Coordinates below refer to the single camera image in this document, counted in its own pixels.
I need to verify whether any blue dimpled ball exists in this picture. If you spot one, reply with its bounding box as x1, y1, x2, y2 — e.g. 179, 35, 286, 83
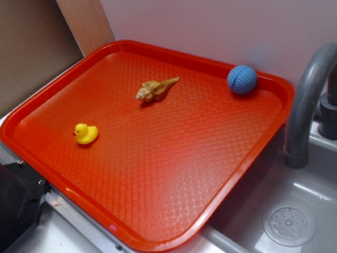
227, 65, 257, 94

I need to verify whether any red plastic tray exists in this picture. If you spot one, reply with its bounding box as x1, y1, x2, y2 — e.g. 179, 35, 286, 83
1, 41, 294, 252

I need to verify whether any brown spiral seashell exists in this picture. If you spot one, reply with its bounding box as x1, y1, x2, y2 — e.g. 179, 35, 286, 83
135, 77, 180, 103

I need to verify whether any yellow rubber duck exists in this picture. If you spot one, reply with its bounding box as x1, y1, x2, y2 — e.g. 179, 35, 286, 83
73, 123, 98, 145

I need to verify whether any grey curved faucet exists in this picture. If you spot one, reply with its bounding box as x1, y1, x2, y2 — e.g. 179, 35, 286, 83
283, 42, 336, 169

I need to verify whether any grey toy sink basin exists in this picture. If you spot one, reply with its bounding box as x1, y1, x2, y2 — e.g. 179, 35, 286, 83
202, 123, 336, 252

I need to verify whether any round sink drain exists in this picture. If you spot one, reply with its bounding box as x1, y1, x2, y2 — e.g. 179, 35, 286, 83
262, 201, 316, 247

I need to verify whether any brown cardboard panel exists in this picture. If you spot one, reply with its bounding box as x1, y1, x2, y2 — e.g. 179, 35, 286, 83
1, 1, 114, 116

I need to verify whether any dark grey faucet knob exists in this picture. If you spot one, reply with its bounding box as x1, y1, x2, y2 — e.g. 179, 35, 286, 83
318, 65, 336, 141

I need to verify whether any black box with screws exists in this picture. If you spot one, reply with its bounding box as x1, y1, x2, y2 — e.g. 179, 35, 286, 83
1, 163, 48, 252

